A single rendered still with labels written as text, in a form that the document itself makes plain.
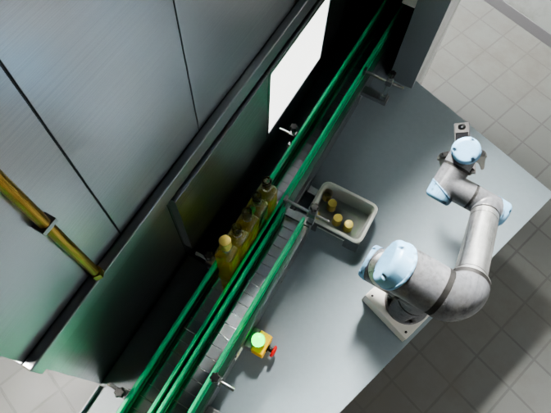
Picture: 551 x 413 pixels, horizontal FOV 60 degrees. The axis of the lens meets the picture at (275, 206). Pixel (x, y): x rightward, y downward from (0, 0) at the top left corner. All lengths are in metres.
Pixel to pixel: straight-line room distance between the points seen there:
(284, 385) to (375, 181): 0.84
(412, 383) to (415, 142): 1.16
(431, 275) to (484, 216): 0.33
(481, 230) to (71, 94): 0.98
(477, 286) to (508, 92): 2.43
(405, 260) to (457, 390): 1.58
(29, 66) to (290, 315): 1.24
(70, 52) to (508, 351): 2.42
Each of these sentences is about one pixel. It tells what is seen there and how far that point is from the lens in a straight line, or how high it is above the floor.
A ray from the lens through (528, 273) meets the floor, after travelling 2.90.
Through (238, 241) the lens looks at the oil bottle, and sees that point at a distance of 1.42.
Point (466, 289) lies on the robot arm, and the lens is 1.12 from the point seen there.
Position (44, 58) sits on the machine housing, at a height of 1.91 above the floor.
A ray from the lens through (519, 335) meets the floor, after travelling 2.78.
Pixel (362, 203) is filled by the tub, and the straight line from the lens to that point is 1.80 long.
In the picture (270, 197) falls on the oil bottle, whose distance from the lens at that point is 1.48.
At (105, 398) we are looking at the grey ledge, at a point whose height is 0.88.
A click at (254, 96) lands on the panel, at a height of 1.31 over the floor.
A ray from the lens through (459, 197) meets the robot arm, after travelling 1.42.
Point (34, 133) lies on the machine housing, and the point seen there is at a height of 1.83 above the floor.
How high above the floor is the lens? 2.42
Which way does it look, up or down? 65 degrees down
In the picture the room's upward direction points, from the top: 5 degrees clockwise
